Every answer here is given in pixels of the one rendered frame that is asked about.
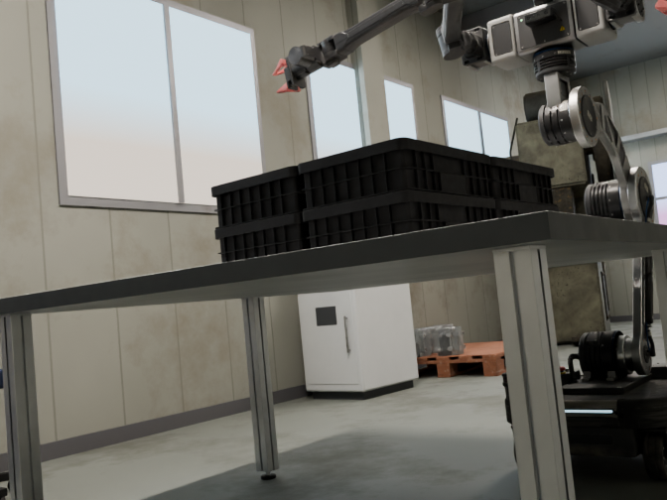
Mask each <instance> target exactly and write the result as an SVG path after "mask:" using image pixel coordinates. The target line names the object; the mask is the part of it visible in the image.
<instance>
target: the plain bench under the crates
mask: <svg viewBox="0 0 667 500"><path fill-rule="evenodd" d="M649 256H652V259H653V266H654V274H655V281H656V289H657V297H658V304H659V311H660V319H661V326H662V334H663V341H664V349H665V357H666V364H667V225H666V224H657V223H649V222H640V221H632V220H624V219H615V218H607V217H598V216H590V215H582V214H573V213H566V212H557V211H549V210H545V211H539V212H533V213H526V214H520V215H514V216H508V217H502V218H495V219H489V220H484V221H478V222H472V223H465V224H459V225H453V226H447V227H441V228H434V229H428V230H422V231H416V232H410V233H403V234H397V235H391V236H385V237H379V238H372V239H366V240H360V241H354V242H348V243H341V244H336V245H330V246H324V247H318V248H311V249H305V250H299V251H293V252H287V253H280V254H274V255H268V256H262V257H256V258H249V259H243V260H237V261H231V262H225V263H218V264H212V265H206V266H200V267H194V268H188V269H182V270H176V271H170V272H164V273H157V274H151V275H145V276H139V277H133V278H126V279H120V280H114V281H108V282H102V283H95V284H89V285H83V286H77V287H71V288H64V289H58V290H52V291H46V292H40V293H33V294H28V295H22V296H16V297H10V298H3V299H0V338H1V355H2V371H3V387H4V403H5V419H6V435H7V450H8V466H9V482H10V498H11V500H44V495H43V479H42V465H41V450H40V435H39V420H38V404H37V389H36V374H35V359H34V343H33V329H32V316H31V314H32V313H57V312H71V311H84V310H98V309H112V308H125V307H139V306H151V305H165V304H179V303H192V302H206V301H220V300H233V299H241V301H242V313H243V324H244V336H245V347H246V358H247V370H248V381H249V393H250V404H251V415H252V427H253V437H254V449H255V460H256V471H263V472H266V474H262V475H261V479H262V480H270V479H274V478H276V474H275V473H270V471H273V470H276V469H278V468H279V460H278V449H277V439H276V428H275V417H274V405H273V394H272V383H271V372H270V361H269V350H268V339H267V328H266V317H265V307H264V297H274V296H288V295H301V294H314V293H328V292H339V291H348V290H357V289H365V288H374V287H383V286H392V285H401V284H410V283H419V282H428V281H437V280H446V279H454V278H463V277H471V276H480V275H489V274H495V279H496V288H497V296H498V304H499V313H500V322H501V331H502V339H503V348H504V357H505V366H506V374H507V383H508V392H509V400H510V409H511V418H512V426H513V434H514V443H515V452H516V461H517V469H518V478H519V487H520V496H521V500H576V496H575V488H574V479H573V471H572V463H571V455H570V447H569V439H568V430H567V422H566V414H565V405H564V397H563V389H562V380H561V372H560V364H559V355H558V347H557V339H556V330H555V323H554V315H553V306H552V298H551V290H550V281H549V273H548V268H552V267H561V266H570V265H579V264H587V263H595V262H604V261H613V260H622V259H631V258H640V257H649Z"/></svg>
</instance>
